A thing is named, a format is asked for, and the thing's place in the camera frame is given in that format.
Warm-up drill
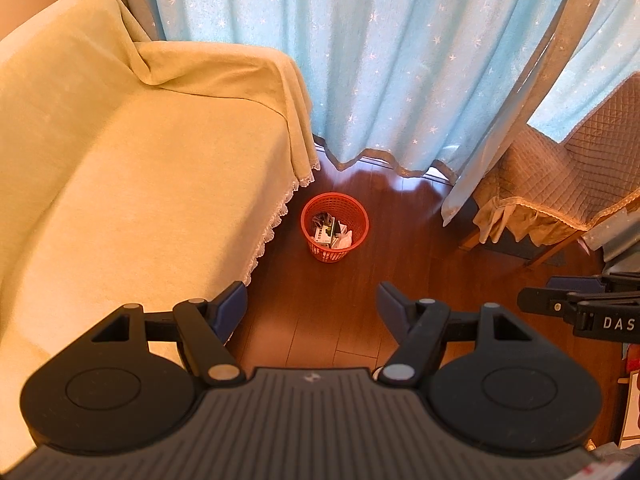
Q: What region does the orange mesh waste basket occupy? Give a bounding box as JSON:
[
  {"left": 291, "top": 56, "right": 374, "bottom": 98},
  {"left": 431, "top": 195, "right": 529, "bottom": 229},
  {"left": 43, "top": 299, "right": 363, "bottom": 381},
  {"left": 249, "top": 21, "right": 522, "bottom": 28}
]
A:
[{"left": 300, "top": 192, "right": 370, "bottom": 263}]

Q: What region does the white mesh sock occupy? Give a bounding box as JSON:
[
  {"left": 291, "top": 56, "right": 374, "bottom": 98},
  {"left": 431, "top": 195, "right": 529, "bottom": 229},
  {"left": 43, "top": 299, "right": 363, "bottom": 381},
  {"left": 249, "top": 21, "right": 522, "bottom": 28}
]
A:
[{"left": 331, "top": 231, "right": 352, "bottom": 250}]

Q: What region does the green white medicine box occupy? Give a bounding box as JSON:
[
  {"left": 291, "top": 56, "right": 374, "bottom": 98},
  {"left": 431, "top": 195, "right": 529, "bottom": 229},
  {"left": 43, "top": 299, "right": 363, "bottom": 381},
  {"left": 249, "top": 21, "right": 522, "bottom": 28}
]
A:
[{"left": 312, "top": 211, "right": 342, "bottom": 247}]

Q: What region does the chair with brown quilted cover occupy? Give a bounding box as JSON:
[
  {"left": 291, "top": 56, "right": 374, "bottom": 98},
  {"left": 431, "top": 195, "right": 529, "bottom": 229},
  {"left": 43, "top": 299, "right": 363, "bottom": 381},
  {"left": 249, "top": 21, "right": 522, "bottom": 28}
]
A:
[{"left": 459, "top": 73, "right": 639, "bottom": 268}]

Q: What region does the yellow sofa cover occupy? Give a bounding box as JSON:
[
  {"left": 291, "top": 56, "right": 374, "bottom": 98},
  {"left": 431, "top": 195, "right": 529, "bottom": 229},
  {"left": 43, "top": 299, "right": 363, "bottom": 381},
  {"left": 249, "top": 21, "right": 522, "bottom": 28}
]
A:
[{"left": 1, "top": 0, "right": 319, "bottom": 469}]

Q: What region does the light blue star curtain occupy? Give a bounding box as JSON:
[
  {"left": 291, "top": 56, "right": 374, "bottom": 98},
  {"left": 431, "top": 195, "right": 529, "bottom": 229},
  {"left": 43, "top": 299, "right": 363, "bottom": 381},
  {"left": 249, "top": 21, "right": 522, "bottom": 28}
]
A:
[{"left": 74, "top": 0, "right": 640, "bottom": 226}]

